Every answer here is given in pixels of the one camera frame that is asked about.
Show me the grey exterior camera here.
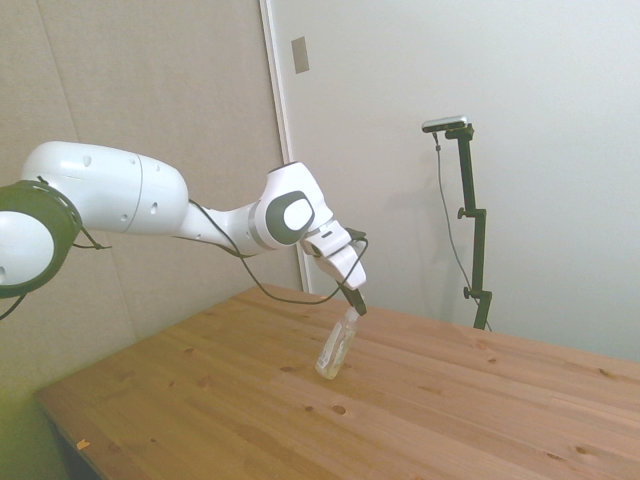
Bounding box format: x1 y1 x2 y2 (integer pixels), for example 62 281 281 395
421 114 471 135

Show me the clear sanitizer pump bottle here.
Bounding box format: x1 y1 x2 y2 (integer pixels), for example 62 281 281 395
314 307 360 380

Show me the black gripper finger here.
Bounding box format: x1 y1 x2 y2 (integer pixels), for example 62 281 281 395
342 284 369 317

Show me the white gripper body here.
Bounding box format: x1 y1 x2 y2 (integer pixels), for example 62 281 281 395
312 238 368 292

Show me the camera on black stand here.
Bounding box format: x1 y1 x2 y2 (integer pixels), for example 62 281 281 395
432 131 494 333

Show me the white vertical wall trim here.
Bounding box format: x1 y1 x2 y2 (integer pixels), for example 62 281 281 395
258 0 314 294

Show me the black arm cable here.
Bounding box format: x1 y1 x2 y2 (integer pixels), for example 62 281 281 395
187 198 370 305

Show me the grey wall plate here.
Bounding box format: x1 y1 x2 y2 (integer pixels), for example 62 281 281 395
291 35 310 75

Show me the dark camera stand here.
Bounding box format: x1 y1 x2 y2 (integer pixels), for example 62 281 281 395
443 124 494 331

